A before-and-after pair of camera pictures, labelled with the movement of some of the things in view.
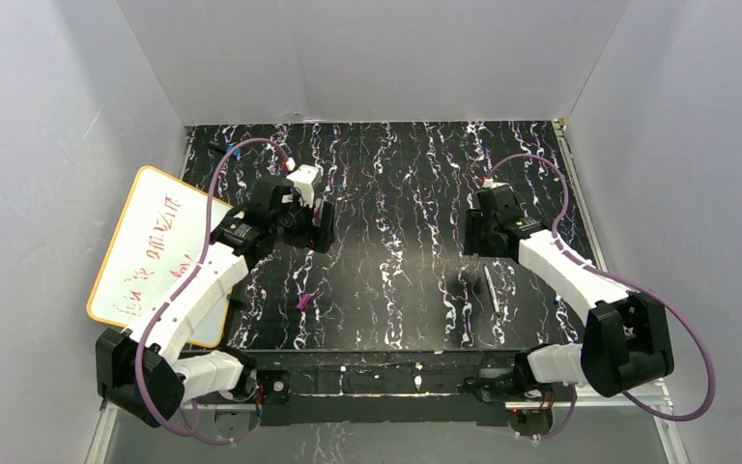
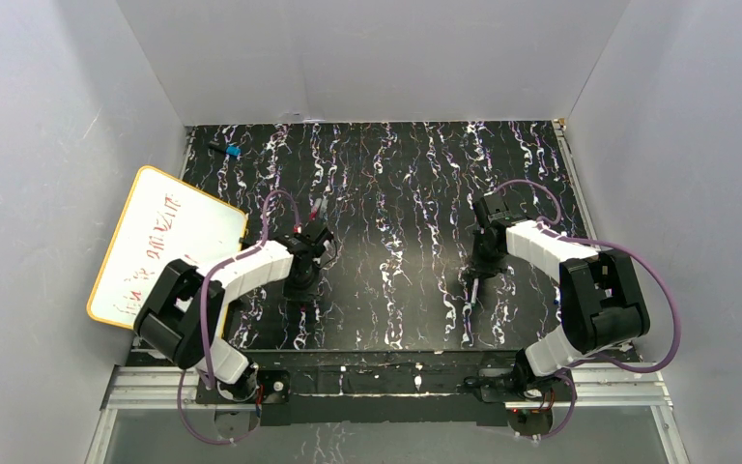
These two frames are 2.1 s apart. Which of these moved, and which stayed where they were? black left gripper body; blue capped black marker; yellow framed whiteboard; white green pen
Moved: black left gripper body; white green pen
Stayed: blue capped black marker; yellow framed whiteboard
